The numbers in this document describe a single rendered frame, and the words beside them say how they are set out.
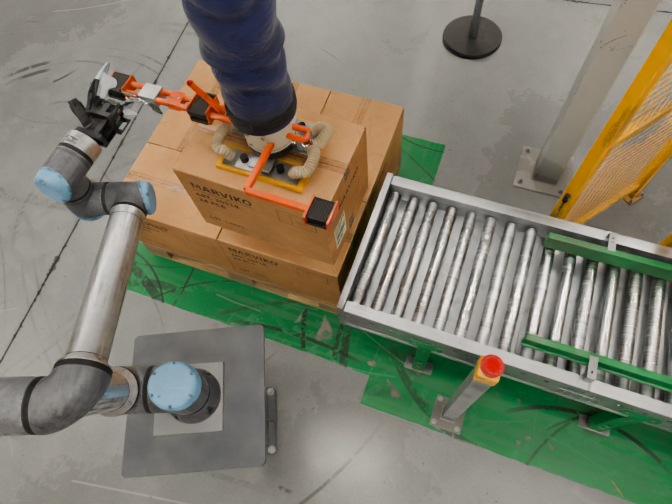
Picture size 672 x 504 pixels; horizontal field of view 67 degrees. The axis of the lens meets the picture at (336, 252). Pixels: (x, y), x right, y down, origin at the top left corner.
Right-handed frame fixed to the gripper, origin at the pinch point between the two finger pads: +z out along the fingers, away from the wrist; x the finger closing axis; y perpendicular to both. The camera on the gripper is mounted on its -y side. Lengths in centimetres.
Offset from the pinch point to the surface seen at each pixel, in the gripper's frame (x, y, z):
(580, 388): -98, 158, -10
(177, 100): -31.7, -6.4, 21.0
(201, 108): -31.3, 3.8, 20.2
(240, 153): -43.4, 18.4, 14.5
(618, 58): -62, 139, 119
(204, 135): -45.8, 0.5, 19.1
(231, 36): 14.0, 33.1, 11.4
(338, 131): -46, 47, 36
